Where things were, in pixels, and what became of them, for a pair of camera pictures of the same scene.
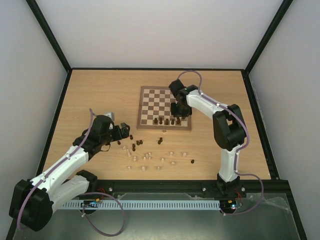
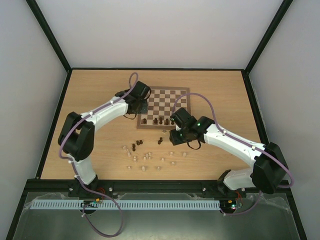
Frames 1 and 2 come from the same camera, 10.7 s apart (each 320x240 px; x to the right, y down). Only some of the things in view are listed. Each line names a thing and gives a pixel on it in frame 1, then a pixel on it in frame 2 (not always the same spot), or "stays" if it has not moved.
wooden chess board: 154,111 stays
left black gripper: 126,133 → 145,108
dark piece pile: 160,141 stays
